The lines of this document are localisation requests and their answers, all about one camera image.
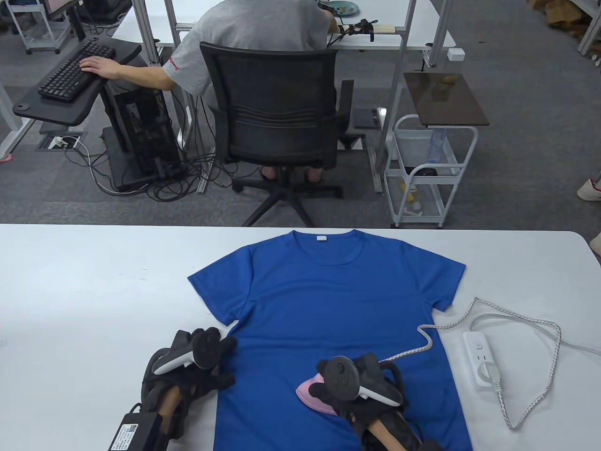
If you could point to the person's right hand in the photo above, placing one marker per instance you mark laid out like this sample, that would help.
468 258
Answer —
345 409

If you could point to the person's left hand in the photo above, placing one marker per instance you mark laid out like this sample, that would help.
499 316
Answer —
206 383

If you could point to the pink electric iron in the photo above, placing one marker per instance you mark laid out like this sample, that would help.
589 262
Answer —
310 394

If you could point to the blue t-shirt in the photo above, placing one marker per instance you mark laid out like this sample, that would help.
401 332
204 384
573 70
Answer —
328 291

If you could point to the person's left forearm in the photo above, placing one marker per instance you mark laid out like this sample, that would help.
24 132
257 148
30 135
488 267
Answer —
170 404

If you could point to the black white controller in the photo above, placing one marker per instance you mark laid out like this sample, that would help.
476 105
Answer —
176 362
340 378

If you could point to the black wrist sensor box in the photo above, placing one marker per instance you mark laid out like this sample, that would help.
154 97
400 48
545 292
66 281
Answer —
136 434

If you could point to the white power strip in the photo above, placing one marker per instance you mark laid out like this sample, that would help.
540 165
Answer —
476 347

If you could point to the white table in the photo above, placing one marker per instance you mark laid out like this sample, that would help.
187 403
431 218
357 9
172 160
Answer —
94 263

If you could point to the small yellow item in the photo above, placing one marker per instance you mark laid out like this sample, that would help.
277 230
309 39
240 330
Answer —
412 199

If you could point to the small black device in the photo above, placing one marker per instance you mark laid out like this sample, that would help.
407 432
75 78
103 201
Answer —
426 171

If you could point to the black computer tower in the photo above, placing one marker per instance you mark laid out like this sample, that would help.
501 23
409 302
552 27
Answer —
141 131

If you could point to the clear plastic water bottle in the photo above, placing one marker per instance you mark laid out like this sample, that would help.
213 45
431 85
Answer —
436 145

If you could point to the white rolling cart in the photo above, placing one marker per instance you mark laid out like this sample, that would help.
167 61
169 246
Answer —
407 136

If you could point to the floor socket box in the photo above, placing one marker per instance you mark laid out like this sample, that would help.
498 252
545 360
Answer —
56 142

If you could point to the black mesh office chair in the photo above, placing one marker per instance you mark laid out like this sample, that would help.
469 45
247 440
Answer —
277 94

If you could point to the black keyboard tray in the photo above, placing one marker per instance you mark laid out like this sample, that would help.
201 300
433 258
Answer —
51 112

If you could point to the brown cart top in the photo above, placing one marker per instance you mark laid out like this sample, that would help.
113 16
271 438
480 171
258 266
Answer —
450 110

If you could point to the black keyboard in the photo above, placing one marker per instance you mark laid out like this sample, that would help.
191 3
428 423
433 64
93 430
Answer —
61 85

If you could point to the small brown object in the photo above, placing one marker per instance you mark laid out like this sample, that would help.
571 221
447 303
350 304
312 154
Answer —
450 80

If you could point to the small white box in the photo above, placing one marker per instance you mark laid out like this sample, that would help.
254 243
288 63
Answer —
456 54

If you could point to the black computer monitor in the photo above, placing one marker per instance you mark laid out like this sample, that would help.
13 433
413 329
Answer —
75 23

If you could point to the black sensor glove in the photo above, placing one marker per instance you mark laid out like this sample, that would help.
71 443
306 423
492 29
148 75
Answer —
364 27

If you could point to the white desk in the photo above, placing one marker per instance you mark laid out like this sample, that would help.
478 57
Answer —
385 11

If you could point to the teal plate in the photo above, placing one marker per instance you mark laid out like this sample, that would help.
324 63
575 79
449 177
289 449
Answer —
347 7

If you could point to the cardboard boxes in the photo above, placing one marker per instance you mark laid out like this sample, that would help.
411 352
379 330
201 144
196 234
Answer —
558 11

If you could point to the aluminium frame post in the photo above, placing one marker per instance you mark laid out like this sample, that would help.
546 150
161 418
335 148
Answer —
190 122
393 94
145 33
439 33

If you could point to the white rack frame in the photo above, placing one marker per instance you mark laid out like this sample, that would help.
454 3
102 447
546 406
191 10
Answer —
589 37

